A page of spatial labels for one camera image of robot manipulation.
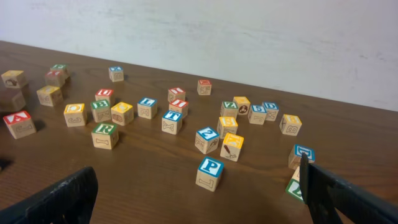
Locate blue D block upper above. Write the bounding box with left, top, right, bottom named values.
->
left=262, top=101, right=279, bottom=121

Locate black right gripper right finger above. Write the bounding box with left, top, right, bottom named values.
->
left=300, top=154, right=397, bottom=223

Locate blue D block right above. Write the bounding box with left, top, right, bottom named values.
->
left=288, top=144, right=315, bottom=170

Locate green white Z block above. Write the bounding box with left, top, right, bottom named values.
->
left=285, top=167, right=303, bottom=202

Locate green F wooden block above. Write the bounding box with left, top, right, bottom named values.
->
left=50, top=64, right=70, bottom=80

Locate green B wooden block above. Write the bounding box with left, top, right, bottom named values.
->
left=90, top=100, right=111, bottom=123

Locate blue T wooden block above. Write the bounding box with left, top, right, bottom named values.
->
left=161, top=110, right=182, bottom=135

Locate blue P wooden block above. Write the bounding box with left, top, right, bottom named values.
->
left=195, top=156, right=224, bottom=192

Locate blue L wooden block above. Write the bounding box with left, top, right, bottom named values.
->
left=137, top=97, right=158, bottom=119

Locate yellow block behind Z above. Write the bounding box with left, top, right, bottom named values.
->
left=233, top=96, right=251, bottom=115

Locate yellow block mid right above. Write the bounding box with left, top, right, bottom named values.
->
left=217, top=116, right=238, bottom=139

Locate red U block centre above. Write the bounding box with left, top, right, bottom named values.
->
left=95, top=89, right=115, bottom=106

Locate yellow acorn wooden block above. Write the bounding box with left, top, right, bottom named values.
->
left=63, top=103, right=87, bottom=128

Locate blue 5 wooden block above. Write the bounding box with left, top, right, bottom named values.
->
left=248, top=105, right=267, bottom=125

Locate red I block lower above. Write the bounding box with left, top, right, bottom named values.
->
left=169, top=99, right=189, bottom=118

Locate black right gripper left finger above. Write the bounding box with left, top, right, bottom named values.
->
left=1, top=167, right=98, bottom=223

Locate red U block near left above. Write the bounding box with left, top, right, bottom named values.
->
left=1, top=89, right=26, bottom=112

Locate yellow hammer wooden block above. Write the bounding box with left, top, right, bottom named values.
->
left=220, top=133, right=244, bottom=162

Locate red i block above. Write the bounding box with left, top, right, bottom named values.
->
left=167, top=87, right=186, bottom=103
left=169, top=99, right=189, bottom=118

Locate red I block upper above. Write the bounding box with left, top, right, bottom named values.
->
left=167, top=87, right=186, bottom=103

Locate yellow G wooden block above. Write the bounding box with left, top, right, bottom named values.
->
left=1, top=70, right=28, bottom=89

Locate green R wooden block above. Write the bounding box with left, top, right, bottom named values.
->
left=91, top=123, right=119, bottom=150

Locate blue 2 wooden block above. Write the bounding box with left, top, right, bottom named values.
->
left=195, top=126, right=220, bottom=154

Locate green Z wooden block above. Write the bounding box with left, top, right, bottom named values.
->
left=220, top=101, right=238, bottom=118

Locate yellow block beside B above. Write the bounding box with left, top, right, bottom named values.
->
left=111, top=102, right=134, bottom=126

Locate yellow 8 wooden block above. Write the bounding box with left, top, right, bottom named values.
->
left=279, top=114, right=302, bottom=136

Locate red A wooden block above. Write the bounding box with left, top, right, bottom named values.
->
left=3, top=110, right=37, bottom=139

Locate blue d block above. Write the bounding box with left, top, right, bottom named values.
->
left=288, top=144, right=315, bottom=170
left=262, top=101, right=279, bottom=121

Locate blue X wooden block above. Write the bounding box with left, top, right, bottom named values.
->
left=108, top=66, right=124, bottom=82

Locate red block far back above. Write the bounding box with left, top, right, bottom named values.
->
left=197, top=80, right=212, bottom=95

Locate red u block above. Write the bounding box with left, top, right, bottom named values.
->
left=1, top=89, right=26, bottom=112
left=95, top=89, right=115, bottom=106

